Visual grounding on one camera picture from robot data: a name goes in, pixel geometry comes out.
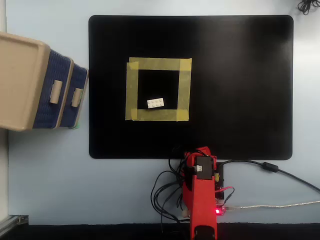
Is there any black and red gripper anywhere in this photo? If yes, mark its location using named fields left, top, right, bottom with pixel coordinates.
left=183, top=146, right=218, bottom=176

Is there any white toy brick cube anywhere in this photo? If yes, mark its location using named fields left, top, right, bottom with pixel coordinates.
left=146, top=97, right=166, bottom=110

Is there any blue drawer green-backed handle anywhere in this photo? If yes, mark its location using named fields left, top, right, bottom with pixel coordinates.
left=59, top=63, right=89, bottom=129

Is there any beige plastic drawer cabinet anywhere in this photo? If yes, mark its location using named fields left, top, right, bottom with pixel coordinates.
left=0, top=31, right=90, bottom=133

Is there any controller board with LED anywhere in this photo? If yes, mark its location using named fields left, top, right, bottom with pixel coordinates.
left=214, top=199, right=230, bottom=217

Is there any black table mat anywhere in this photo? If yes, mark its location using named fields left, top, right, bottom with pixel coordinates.
left=88, top=14, right=294, bottom=160

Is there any black servo cable bundle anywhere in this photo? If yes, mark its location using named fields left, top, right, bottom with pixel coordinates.
left=150, top=156, right=187, bottom=233

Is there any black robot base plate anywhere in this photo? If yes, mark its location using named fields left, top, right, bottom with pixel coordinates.
left=215, top=161, right=226, bottom=201

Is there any loose red wire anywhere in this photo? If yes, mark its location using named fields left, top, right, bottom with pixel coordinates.
left=214, top=186, right=235, bottom=206

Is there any black power cable with ferrite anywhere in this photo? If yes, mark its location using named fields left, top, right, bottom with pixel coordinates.
left=216, top=159, right=320, bottom=195

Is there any silver USB cable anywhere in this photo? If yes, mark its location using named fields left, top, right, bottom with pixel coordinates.
left=226, top=200, right=320, bottom=210

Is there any blue drawer plain handle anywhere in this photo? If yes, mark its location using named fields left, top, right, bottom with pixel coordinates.
left=32, top=48, right=74, bottom=130

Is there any aluminium frame profile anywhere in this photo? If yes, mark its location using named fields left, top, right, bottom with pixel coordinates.
left=0, top=214, right=30, bottom=235

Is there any coiled black cable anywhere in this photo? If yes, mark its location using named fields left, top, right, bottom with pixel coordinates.
left=297, top=0, right=320, bottom=16

